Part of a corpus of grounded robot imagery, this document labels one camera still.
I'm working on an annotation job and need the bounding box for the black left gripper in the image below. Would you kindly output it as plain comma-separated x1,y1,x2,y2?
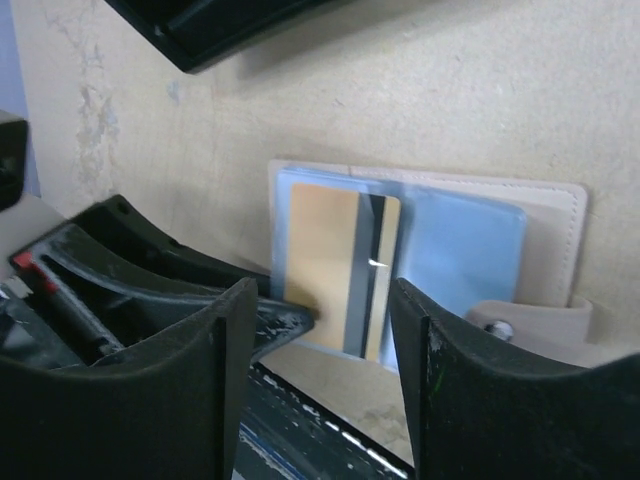
0,110,28,210

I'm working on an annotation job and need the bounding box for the gold card with black stripe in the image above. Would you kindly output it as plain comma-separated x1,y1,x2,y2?
284,182,402,361

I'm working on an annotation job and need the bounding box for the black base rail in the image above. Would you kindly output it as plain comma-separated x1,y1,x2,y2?
233,363,415,479

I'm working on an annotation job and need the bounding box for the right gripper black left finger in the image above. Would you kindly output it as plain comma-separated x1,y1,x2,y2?
1,278,257,479

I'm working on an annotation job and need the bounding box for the beige card holder wallet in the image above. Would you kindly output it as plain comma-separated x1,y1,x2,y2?
269,160,593,369

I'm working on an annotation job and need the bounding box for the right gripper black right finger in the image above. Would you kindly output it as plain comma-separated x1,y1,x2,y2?
389,278,639,479

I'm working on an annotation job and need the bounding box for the black left bin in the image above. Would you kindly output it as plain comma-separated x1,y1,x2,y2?
106,0,348,75

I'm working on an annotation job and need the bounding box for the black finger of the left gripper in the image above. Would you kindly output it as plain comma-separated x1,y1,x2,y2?
8,195,314,361

